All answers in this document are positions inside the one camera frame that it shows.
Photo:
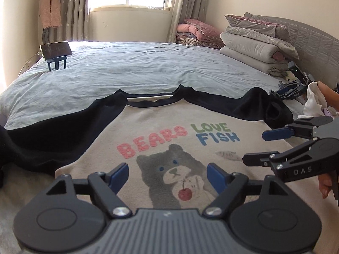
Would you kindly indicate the person's right hand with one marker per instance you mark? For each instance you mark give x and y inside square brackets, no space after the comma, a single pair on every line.
[329,95]

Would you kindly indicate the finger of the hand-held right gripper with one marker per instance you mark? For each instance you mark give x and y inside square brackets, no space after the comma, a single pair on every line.
[275,133]
[259,159]

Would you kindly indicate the grey quilted headboard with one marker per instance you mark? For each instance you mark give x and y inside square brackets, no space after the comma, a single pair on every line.
[312,42]

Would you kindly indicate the white plush toy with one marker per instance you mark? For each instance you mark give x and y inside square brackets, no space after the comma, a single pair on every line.
[290,76]

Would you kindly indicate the pink pillow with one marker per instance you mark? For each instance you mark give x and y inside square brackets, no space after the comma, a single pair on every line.
[196,27]

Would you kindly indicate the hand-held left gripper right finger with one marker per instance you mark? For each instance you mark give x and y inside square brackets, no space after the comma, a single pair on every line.
[215,176]

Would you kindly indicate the grey hanging cloth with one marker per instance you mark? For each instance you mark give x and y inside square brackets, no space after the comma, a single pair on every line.
[45,35]

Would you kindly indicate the beige and black bear sweatshirt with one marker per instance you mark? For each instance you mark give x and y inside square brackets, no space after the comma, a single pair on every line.
[159,127]

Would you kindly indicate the grey star-patterned curtain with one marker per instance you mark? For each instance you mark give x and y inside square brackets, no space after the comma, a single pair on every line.
[188,2]
[71,10]

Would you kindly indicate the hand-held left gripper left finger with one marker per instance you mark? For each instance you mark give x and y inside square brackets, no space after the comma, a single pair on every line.
[120,174]

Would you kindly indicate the purple cloth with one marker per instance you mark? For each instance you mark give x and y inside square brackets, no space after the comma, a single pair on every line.
[327,111]

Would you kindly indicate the pink hanging jacket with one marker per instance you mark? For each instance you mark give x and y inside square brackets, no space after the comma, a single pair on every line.
[50,5]

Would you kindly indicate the pile of white clothes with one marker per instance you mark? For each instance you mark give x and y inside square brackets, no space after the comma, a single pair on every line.
[312,100]

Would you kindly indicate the black smartphone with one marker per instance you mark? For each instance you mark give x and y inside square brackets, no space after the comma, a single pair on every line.
[56,49]

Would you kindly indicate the bed with grey sheet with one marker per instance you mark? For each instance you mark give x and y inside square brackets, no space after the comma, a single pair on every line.
[132,63]

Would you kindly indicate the blue phone stand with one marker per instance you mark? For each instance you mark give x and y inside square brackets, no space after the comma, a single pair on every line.
[56,63]

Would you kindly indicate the striped folded blanket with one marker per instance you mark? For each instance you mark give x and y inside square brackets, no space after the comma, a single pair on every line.
[196,42]

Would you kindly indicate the grey pillow with mauve trim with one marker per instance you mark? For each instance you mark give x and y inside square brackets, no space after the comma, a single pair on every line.
[254,25]

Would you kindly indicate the idle hand-held gripper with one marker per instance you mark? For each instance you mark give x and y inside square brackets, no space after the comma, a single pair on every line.
[296,84]

